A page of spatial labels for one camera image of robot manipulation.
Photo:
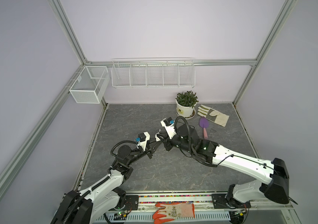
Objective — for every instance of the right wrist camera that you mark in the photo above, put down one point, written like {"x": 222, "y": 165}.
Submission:
{"x": 168, "y": 124}

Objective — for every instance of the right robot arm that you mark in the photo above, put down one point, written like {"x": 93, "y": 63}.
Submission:
{"x": 271, "y": 178}

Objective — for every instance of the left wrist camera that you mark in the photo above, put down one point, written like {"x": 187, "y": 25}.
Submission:
{"x": 142, "y": 140}

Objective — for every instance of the potted green plant white pot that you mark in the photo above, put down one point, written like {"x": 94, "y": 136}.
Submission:
{"x": 186, "y": 102}

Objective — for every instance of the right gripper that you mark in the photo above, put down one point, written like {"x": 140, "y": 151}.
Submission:
{"x": 167, "y": 142}

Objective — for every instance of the white wire shelf basket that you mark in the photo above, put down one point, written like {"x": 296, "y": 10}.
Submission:
{"x": 157, "y": 72}

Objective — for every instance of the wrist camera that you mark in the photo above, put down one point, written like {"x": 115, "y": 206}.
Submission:
{"x": 168, "y": 124}
{"x": 142, "y": 140}

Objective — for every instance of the white earbud charging case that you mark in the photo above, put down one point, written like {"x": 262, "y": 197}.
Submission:
{"x": 157, "y": 137}

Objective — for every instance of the beige gardening glove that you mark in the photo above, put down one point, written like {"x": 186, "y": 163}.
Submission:
{"x": 213, "y": 115}

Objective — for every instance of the white mesh box basket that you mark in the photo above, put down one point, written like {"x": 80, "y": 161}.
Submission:
{"x": 90, "y": 85}

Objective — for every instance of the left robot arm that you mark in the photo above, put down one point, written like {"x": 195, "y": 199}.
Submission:
{"x": 86, "y": 206}

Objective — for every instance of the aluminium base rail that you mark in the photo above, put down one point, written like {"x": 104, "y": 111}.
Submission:
{"x": 203, "y": 201}

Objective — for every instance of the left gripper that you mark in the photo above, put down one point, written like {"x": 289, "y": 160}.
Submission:
{"x": 150, "y": 149}

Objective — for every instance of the red white work glove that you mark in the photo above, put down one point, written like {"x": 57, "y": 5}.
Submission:
{"x": 168, "y": 212}

